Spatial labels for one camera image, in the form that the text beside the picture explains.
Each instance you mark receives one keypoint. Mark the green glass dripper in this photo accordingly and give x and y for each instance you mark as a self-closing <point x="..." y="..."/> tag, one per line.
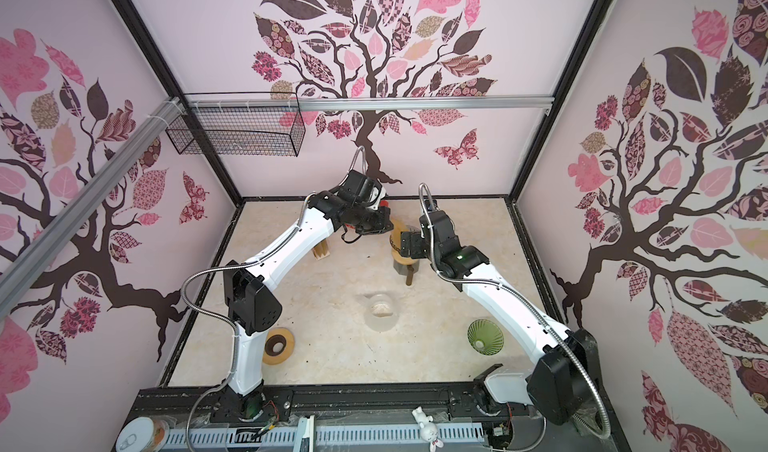
<point x="485" y="337"/>

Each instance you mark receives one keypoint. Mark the coffee filter paper box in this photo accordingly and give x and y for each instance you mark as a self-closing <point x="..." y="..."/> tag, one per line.
<point x="321" y="250"/>

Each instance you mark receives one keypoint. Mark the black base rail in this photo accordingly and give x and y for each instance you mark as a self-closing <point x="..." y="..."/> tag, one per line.
<point x="272" y="406"/>

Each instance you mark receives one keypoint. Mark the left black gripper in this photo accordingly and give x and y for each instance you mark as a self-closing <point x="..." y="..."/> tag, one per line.
<point x="382" y="224"/>

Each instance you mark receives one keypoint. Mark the grey glass pitcher wooden handle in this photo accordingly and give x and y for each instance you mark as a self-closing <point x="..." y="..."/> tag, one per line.
<point x="407" y="271"/>

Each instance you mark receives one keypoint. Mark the frosted white glass pitcher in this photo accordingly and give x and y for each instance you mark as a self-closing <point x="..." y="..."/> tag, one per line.
<point x="381" y="312"/>

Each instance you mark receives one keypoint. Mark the black wire basket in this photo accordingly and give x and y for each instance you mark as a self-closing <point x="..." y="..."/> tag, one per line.
<point x="258" y="124"/>

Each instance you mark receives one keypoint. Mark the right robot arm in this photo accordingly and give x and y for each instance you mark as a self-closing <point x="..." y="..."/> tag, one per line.
<point x="566" y="370"/>

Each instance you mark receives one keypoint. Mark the aluminium bar back wall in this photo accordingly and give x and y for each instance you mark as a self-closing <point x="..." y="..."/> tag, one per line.
<point x="367" y="104"/>

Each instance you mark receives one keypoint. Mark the brown paper coffee filter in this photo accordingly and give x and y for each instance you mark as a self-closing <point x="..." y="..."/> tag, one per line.
<point x="395" y="235"/>

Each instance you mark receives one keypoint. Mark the aluminium bar left wall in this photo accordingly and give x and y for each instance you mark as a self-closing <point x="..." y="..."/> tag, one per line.
<point x="24" y="271"/>

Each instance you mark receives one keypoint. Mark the white toy figure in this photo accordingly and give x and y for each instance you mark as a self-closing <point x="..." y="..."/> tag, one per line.
<point x="428" y="429"/>

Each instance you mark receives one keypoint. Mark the white cable duct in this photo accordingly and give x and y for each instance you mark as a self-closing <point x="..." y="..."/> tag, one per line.
<point x="231" y="439"/>

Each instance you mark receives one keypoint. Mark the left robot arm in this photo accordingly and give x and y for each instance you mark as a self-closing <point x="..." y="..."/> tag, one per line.
<point x="355" y="204"/>

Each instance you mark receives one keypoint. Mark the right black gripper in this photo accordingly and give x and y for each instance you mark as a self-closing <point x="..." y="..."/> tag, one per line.
<point x="415" y="239"/>

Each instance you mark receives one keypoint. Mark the wooden dripper ring stand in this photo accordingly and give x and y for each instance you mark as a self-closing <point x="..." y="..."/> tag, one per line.
<point x="404" y="262"/>

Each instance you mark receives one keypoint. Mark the aluminium bar wall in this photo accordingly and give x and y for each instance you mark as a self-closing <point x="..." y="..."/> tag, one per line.
<point x="367" y="104"/>
<point x="24" y="271"/>

